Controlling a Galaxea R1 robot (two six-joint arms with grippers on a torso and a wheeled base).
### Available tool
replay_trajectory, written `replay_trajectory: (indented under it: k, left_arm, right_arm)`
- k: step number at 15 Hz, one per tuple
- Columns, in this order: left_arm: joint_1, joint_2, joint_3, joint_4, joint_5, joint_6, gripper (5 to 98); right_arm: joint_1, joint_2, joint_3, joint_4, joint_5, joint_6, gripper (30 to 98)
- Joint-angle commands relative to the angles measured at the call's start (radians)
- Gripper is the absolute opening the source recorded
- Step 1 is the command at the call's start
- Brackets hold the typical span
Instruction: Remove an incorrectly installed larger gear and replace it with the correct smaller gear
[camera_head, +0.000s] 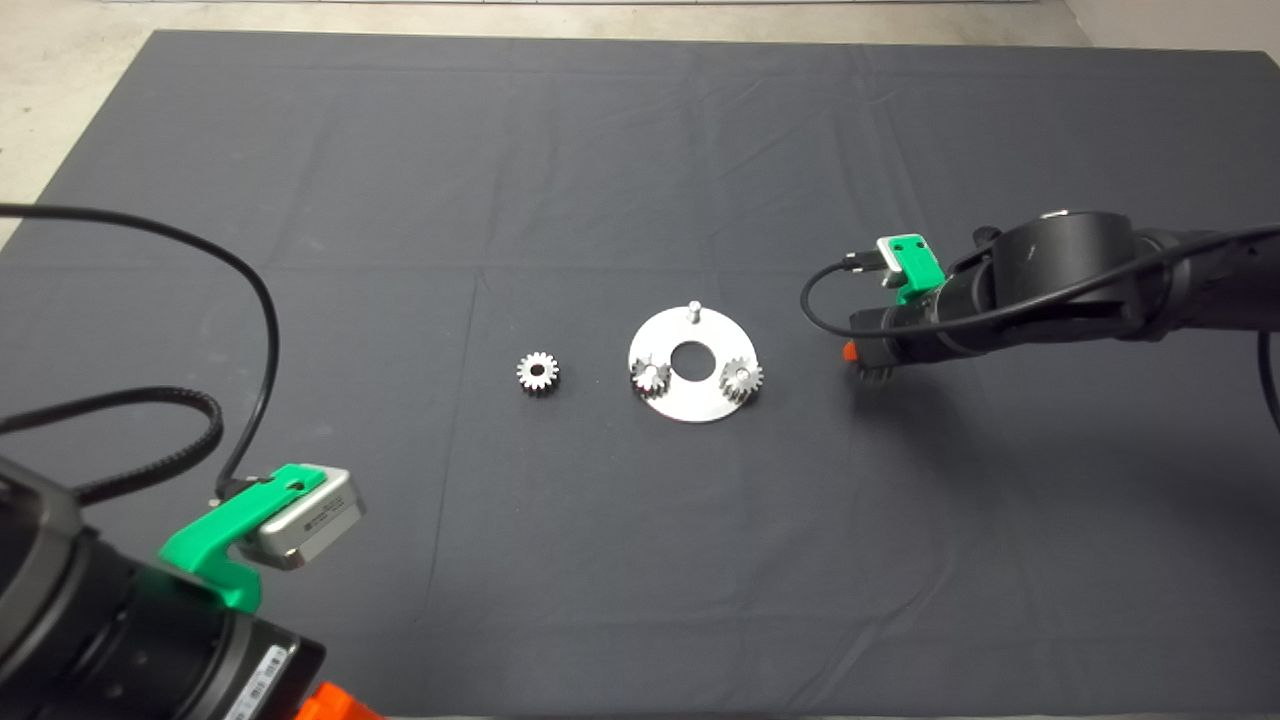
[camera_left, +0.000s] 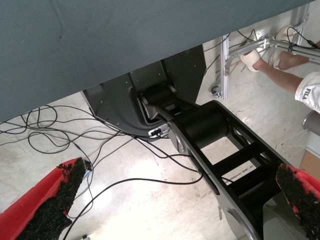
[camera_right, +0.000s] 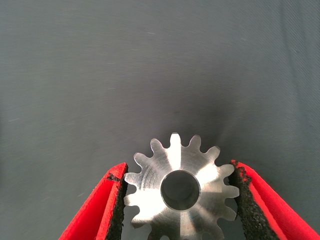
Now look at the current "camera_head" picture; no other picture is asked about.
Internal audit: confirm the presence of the green right camera mount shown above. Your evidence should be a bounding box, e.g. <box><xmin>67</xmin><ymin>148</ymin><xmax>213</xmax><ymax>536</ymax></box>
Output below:
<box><xmin>893</xmin><ymin>235</ymin><xmax>946</xmax><ymax>304</ymax></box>

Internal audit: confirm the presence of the thin black left camera cable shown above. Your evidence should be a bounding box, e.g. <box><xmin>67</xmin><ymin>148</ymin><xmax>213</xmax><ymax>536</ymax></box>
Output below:
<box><xmin>0</xmin><ymin>203</ymin><xmax>281</xmax><ymax>499</ymax></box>

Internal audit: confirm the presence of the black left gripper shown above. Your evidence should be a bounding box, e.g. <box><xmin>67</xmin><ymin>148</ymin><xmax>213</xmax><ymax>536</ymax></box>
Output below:
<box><xmin>155</xmin><ymin>610</ymin><xmax>386</xmax><ymax>720</ymax></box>

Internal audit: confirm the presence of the green left camera mount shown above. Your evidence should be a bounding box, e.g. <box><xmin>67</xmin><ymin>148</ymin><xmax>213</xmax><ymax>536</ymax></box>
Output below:
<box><xmin>158</xmin><ymin>464</ymin><xmax>329</xmax><ymax>613</ymax></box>

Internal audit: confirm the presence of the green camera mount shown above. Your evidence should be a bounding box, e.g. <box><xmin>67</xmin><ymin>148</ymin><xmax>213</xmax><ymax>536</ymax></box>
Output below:
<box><xmin>158</xmin><ymin>464</ymin><xmax>329</xmax><ymax>613</ymax></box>
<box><xmin>893</xmin><ymin>235</ymin><xmax>946</xmax><ymax>304</ymax></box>

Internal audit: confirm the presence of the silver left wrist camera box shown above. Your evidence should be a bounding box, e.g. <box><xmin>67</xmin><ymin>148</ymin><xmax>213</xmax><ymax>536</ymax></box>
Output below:
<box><xmin>240</xmin><ymin>468</ymin><xmax>367</xmax><ymax>573</ymax></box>

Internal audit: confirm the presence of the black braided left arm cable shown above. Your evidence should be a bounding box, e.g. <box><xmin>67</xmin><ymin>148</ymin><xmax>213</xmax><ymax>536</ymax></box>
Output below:
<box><xmin>0</xmin><ymin>388</ymin><xmax>225</xmax><ymax>504</ymax></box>

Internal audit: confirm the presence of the black right camera cable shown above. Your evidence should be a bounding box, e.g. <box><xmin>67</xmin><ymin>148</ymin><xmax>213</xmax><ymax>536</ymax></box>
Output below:
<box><xmin>800</xmin><ymin>225</ymin><xmax>1280</xmax><ymax>436</ymax></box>

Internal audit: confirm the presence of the dark grey table cloth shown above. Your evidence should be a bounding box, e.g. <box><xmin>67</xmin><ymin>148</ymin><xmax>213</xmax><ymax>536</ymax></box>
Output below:
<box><xmin>0</xmin><ymin>30</ymin><xmax>1280</xmax><ymax>719</ymax></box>

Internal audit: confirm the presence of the round metal plate with pins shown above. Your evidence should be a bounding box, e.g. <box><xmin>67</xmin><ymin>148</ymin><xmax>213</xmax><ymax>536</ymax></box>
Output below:
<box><xmin>628</xmin><ymin>300</ymin><xmax>761</xmax><ymax>425</ymax></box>

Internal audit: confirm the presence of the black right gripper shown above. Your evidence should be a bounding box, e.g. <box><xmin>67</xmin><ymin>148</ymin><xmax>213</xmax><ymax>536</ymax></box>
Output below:
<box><xmin>843</xmin><ymin>270</ymin><xmax>1001</xmax><ymax>367</ymax></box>

